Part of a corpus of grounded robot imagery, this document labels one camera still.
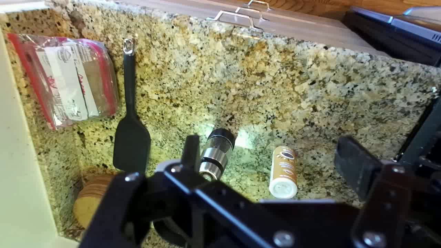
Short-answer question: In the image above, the steel glass pepper grinder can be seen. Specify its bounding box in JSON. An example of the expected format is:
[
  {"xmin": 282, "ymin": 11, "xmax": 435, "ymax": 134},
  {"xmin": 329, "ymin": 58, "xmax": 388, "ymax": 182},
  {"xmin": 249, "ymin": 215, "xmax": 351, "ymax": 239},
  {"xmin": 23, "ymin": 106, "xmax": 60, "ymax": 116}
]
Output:
[{"xmin": 196, "ymin": 129, "xmax": 236, "ymax": 182}]

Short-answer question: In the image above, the brown spice can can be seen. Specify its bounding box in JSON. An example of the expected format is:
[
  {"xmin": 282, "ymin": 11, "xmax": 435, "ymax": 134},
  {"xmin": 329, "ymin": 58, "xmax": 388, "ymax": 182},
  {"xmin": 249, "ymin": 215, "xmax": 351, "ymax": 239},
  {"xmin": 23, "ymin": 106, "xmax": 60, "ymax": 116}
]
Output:
[{"xmin": 267, "ymin": 145, "xmax": 298, "ymax": 200}]

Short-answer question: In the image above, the red plastic food package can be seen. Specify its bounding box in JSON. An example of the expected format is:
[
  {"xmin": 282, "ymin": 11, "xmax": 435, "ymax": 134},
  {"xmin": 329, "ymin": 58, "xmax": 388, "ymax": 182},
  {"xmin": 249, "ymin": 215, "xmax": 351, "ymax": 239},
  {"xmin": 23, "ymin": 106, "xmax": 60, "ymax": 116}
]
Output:
[{"xmin": 5, "ymin": 32, "xmax": 121, "ymax": 133}]

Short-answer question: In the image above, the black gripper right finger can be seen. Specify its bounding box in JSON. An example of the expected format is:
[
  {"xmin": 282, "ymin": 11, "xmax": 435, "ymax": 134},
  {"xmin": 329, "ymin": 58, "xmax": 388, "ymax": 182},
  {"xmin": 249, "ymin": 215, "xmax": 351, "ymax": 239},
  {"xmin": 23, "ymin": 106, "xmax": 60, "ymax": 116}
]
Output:
[{"xmin": 334, "ymin": 135, "xmax": 441, "ymax": 248}]

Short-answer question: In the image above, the black silicone spatula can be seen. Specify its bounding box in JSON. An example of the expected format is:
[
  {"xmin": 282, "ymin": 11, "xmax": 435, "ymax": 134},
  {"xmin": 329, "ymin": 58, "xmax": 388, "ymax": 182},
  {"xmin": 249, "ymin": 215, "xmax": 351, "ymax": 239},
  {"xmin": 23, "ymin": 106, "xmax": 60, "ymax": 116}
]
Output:
[{"xmin": 111, "ymin": 39, "xmax": 152, "ymax": 175}]

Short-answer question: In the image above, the metal drawer handle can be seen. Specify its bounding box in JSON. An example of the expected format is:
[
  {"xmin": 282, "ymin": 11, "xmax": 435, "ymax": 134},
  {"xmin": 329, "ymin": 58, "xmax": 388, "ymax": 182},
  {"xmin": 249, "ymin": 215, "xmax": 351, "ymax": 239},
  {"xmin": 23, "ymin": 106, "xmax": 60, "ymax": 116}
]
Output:
[
  {"xmin": 213, "ymin": 10, "xmax": 259, "ymax": 31},
  {"xmin": 235, "ymin": 0, "xmax": 272, "ymax": 22}
]

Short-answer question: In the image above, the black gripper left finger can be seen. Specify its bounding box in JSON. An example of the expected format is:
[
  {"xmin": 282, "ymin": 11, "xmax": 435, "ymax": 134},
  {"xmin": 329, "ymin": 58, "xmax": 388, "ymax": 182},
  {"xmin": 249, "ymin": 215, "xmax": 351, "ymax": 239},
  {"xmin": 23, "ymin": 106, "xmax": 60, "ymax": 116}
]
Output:
[{"xmin": 78, "ymin": 134, "xmax": 294, "ymax": 248}]

